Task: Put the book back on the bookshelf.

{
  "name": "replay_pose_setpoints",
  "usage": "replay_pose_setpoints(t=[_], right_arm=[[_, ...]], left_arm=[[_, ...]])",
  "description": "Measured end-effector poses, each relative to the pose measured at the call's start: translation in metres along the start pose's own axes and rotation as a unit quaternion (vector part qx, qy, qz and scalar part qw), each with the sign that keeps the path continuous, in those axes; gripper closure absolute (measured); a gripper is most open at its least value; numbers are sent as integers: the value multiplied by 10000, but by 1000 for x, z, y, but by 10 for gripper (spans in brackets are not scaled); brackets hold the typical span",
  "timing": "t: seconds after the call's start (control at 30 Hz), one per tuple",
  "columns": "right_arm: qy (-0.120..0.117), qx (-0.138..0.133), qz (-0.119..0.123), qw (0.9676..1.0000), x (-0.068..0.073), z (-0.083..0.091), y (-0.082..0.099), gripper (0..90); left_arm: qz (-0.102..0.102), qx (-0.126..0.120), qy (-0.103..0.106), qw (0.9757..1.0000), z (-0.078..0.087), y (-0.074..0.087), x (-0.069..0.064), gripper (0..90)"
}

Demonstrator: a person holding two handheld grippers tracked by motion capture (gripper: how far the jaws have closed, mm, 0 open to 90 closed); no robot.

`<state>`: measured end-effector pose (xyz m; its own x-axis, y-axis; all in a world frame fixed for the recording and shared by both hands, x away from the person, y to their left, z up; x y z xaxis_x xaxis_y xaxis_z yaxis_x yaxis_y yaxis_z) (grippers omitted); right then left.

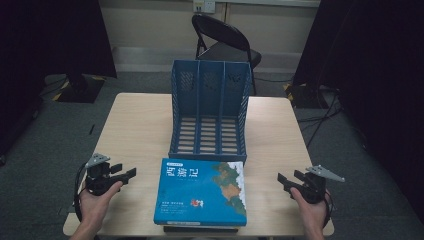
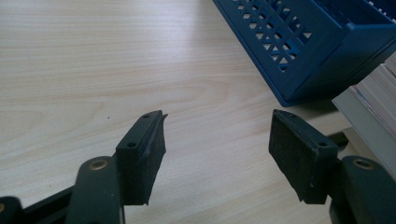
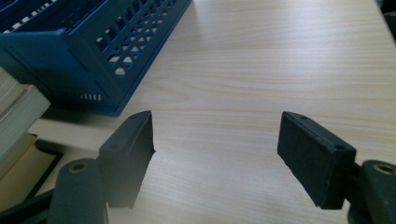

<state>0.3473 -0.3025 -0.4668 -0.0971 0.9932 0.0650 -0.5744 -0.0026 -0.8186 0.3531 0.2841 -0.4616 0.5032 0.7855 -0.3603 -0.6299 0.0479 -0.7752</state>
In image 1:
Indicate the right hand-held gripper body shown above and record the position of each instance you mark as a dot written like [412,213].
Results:
[313,188]

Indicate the black folding chair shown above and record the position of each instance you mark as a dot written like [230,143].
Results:
[226,40]

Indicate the white wall socket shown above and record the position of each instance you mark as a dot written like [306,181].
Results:
[204,6]

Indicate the blue plastic file rack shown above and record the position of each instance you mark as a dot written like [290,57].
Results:
[208,110]

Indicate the blue book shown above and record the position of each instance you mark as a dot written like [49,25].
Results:
[196,196]

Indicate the grey tape strip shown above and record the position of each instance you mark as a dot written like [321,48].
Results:
[62,210]

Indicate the black curtain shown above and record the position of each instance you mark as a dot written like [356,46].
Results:
[50,40]
[376,66]

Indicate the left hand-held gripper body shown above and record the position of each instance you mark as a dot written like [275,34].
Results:
[98,178]

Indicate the person's left hand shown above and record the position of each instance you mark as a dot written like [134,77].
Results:
[95,206]

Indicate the person's right hand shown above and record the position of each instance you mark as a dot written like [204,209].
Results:
[311,213]

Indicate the black book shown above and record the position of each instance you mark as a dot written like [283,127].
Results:
[200,229]

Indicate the black stand base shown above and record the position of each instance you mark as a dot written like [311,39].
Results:
[78,89]
[305,96]

